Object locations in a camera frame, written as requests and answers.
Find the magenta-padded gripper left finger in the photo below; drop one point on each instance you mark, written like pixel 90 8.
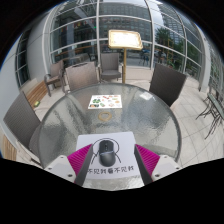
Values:
pixel 61 165

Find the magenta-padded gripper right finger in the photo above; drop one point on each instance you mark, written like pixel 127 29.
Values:
pixel 165 165

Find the black computer mouse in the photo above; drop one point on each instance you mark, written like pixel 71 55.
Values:
pixel 107 154

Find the white printed mouse pad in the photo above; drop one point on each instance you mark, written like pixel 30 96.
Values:
pixel 126 141

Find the dark wicker chair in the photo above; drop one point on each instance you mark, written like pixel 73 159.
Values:
pixel 20 118
pixel 168 83

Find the colourful printed menu card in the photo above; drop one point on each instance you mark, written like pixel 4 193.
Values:
pixel 105 101

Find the green metal garden table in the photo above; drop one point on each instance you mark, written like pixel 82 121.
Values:
pixel 215 103

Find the grey-brown wicker armchair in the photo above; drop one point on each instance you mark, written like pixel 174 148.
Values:
pixel 56 71
pixel 81 76
pixel 110 63

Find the gold-framed menu stand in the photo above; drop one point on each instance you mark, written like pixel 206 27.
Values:
pixel 125 39

